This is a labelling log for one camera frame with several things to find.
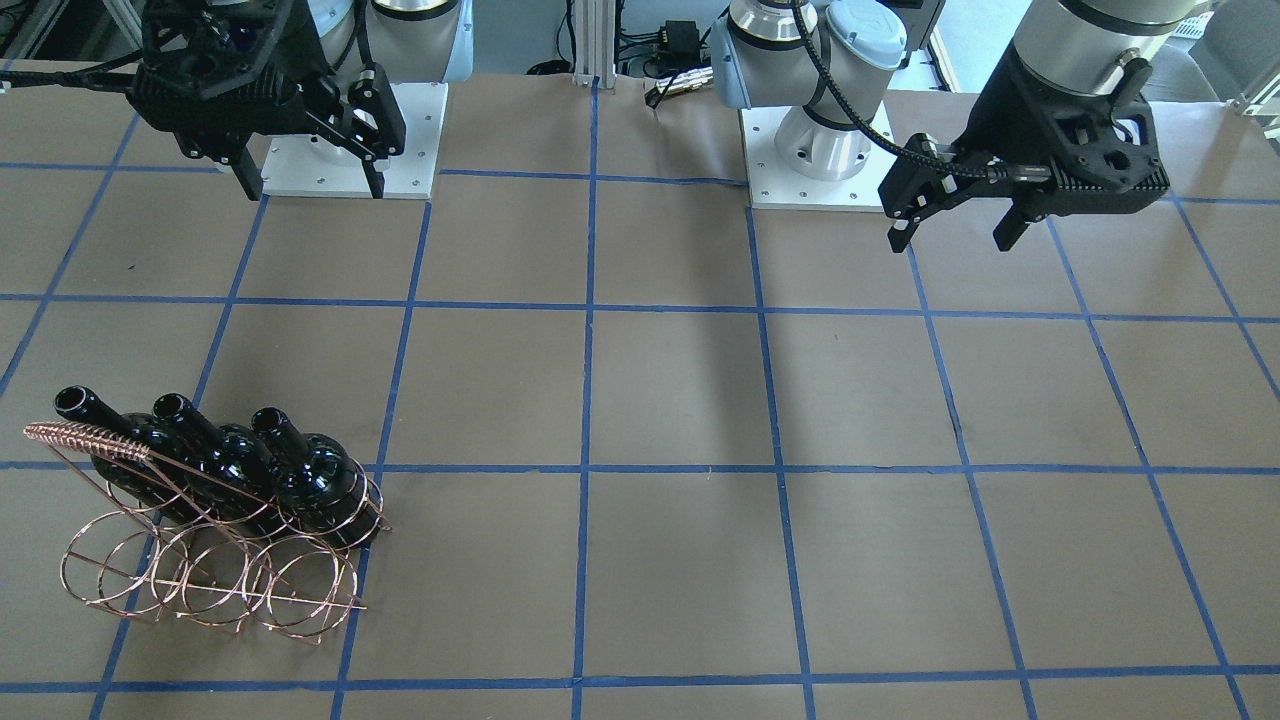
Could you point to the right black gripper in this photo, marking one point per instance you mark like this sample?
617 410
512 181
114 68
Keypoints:
322 92

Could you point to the aluminium frame post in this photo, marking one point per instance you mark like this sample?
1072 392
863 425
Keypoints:
594 43

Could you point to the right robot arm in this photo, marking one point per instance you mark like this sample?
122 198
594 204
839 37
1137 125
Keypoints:
415 41

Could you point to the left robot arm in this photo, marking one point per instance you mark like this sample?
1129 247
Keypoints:
836 60

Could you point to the copper wire wine basket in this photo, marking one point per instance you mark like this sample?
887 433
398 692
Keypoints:
129 563

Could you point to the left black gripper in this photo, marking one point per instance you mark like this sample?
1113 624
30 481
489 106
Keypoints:
1000 118

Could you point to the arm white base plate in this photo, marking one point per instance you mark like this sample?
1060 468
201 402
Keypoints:
312 167
820 190

